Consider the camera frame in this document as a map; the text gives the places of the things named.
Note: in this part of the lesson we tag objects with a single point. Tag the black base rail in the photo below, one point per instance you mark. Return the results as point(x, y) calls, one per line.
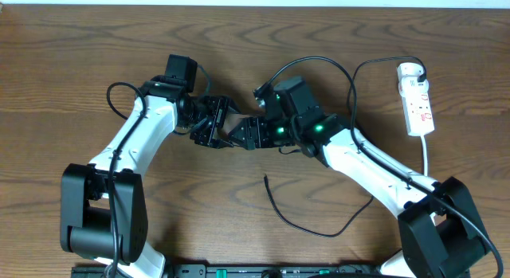
point(202, 271)

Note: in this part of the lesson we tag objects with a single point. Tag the white power strip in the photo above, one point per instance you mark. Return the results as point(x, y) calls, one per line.
point(415, 99)

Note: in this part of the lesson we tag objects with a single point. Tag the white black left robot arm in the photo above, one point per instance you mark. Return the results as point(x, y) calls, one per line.
point(103, 209)

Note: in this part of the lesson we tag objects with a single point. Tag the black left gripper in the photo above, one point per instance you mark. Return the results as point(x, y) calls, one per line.
point(213, 121)

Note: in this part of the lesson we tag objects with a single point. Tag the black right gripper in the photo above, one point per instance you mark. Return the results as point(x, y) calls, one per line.
point(248, 142)

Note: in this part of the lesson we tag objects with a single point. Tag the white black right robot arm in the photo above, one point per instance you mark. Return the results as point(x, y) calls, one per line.
point(441, 232)

